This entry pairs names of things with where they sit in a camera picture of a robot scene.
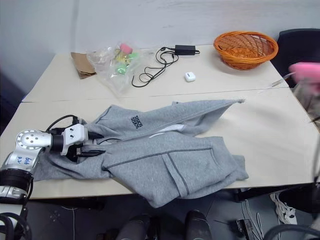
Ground black looped hose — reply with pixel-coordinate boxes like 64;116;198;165
0;212;33;240

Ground brown paper bag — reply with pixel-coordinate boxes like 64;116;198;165
70;51;98;80

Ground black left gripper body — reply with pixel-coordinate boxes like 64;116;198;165
65;127;98;164

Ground clear plastic bag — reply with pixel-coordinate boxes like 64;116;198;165
85;41;151;96

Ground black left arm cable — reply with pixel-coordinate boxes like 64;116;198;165
45;114;87;134

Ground dark rounded shape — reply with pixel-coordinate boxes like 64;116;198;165
184;209;210;240
116;213;151;240

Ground yellow toy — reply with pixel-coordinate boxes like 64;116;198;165
113;48;129;64

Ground green round toy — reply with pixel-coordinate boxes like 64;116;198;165
115;63;128;76

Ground pink toy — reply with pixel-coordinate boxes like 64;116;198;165
119;42;134;55

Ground black adapter cable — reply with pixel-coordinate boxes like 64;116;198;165
131;46;180;89

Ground white sneaker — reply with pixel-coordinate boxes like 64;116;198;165
269;191;299;226

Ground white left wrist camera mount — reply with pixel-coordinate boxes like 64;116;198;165
60;123;89;156

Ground orange wicker basket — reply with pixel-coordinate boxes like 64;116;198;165
213;30;280;72

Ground black power adapter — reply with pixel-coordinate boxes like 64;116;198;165
174;44;201;57

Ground white floor cables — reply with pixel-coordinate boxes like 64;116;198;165
241;199;264;240

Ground grey zip hooded jacket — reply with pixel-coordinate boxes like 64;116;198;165
32;99;250;209

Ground black curved cable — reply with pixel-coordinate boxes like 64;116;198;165
263;223;320;240

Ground blurred pink object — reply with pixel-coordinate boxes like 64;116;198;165
288;62;320;94

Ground black office chair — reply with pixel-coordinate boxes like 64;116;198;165
270;28;320;89

